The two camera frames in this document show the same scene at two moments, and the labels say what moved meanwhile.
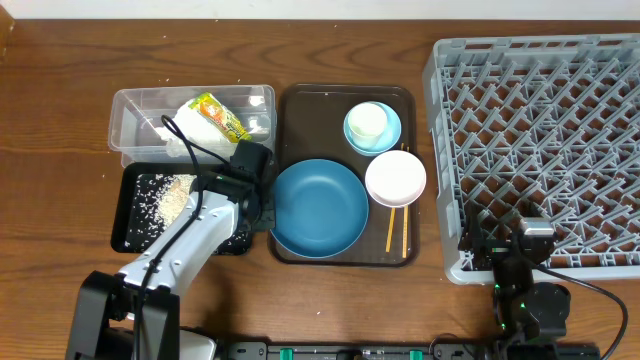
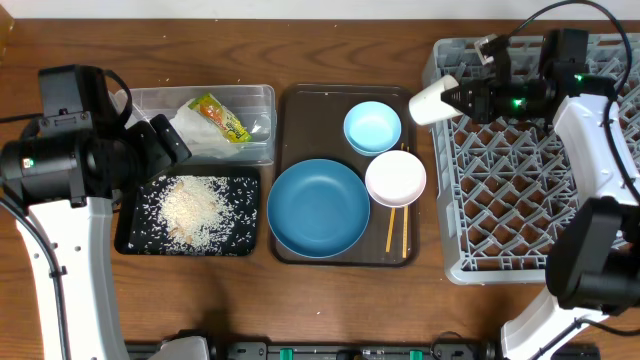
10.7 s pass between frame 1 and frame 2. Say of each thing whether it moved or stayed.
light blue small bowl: stayed
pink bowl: stayed
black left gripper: moved
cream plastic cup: moved
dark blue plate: stayed
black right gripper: moved
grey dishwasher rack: stayed
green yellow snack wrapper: stayed
